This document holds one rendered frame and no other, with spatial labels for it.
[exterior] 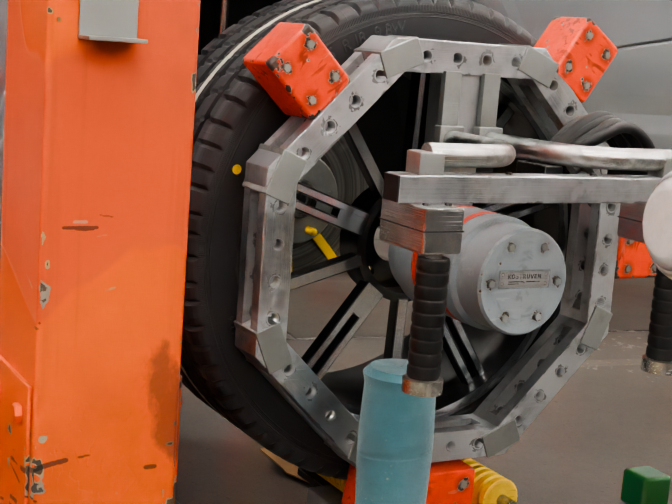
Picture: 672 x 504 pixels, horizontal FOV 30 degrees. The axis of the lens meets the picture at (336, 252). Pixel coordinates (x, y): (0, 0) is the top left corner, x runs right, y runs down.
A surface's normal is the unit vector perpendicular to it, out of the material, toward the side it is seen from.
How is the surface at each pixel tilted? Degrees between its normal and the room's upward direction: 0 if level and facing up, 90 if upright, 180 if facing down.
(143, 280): 90
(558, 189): 90
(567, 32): 55
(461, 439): 90
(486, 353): 45
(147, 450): 90
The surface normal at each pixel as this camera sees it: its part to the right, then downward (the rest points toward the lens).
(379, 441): -0.48, 0.11
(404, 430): 0.17, 0.14
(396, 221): -0.87, 0.02
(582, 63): 0.48, 0.18
